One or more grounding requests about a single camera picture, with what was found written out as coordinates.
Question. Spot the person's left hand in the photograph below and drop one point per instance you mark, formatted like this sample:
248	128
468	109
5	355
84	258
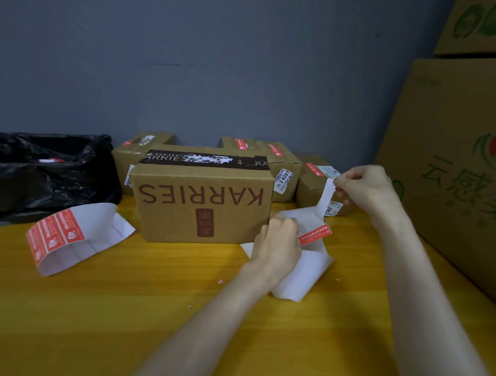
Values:
276	252

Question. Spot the person's right hand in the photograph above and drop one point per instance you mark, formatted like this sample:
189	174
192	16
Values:
369	190

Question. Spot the white backing paper strip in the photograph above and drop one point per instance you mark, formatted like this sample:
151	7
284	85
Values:
306	273

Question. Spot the white end label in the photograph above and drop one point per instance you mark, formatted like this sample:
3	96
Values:
333	209

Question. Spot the white barcode label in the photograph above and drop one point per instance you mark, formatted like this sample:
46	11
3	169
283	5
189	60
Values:
329	171

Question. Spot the long brown cardboard box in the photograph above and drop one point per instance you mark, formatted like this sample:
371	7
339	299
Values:
308	196

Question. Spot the white printed price label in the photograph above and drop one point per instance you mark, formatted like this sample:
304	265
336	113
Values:
283	181
129	176

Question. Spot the small brown cardboard box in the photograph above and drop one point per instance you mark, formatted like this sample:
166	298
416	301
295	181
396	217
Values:
121	161
291	159
229	142

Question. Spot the box with black tape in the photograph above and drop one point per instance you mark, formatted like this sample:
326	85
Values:
169	223

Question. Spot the red sticker label strip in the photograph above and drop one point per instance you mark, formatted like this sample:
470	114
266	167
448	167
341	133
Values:
96	221

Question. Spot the person's left forearm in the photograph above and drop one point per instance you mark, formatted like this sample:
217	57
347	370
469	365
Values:
202	338

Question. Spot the person's right forearm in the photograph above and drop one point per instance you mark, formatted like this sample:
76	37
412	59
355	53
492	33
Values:
430	314

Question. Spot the large green printed carton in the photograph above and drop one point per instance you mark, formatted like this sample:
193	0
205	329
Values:
437	119
472	43

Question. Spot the black plastic trash bag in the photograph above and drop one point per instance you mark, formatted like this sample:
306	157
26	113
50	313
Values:
49	187

